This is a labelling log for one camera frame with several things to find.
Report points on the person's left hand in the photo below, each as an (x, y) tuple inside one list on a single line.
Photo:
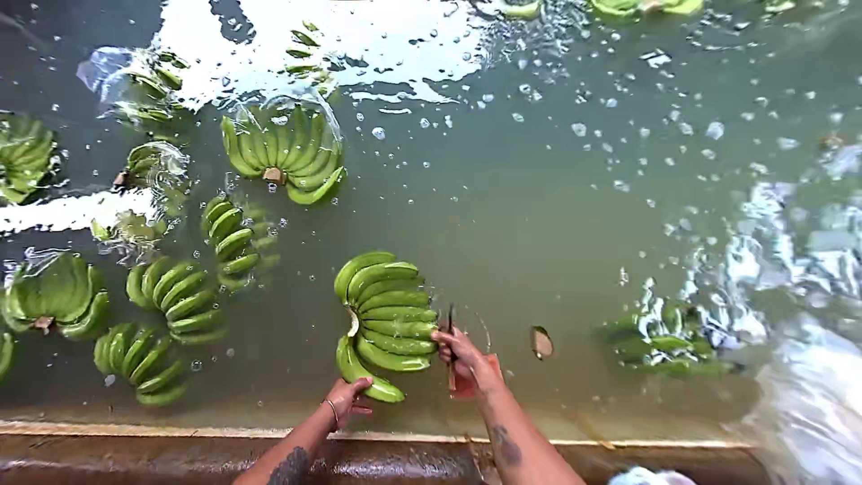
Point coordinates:
[(341, 401)]

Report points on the person's right hand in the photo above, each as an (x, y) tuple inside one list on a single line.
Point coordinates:
[(461, 351)]

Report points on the person's left thumb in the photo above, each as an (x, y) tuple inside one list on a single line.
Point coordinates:
[(361, 384)]

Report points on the person's right fingers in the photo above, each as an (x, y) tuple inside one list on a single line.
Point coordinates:
[(446, 339)]

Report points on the person's left fingers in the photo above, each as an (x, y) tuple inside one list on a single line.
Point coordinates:
[(359, 409)]

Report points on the thin dark knife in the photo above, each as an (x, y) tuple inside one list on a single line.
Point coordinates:
[(450, 323)]

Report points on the bunch of green bananas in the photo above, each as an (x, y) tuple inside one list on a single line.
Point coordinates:
[(232, 241), (5, 354), (303, 145), (613, 5), (60, 289), (522, 10), (131, 227), (182, 296), (23, 155), (158, 82), (140, 362), (303, 52), (143, 161), (673, 343), (390, 313)]

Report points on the person's right forearm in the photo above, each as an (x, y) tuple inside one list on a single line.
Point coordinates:
[(515, 431)]

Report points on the red flat object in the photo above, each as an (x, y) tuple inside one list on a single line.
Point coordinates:
[(463, 386)]

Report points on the cut banana stem piece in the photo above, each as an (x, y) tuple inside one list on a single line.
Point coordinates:
[(542, 343)]

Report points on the brown tank rim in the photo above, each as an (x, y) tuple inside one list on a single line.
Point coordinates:
[(168, 458)]

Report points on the clear plastic bag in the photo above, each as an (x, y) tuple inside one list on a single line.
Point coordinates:
[(104, 71)]

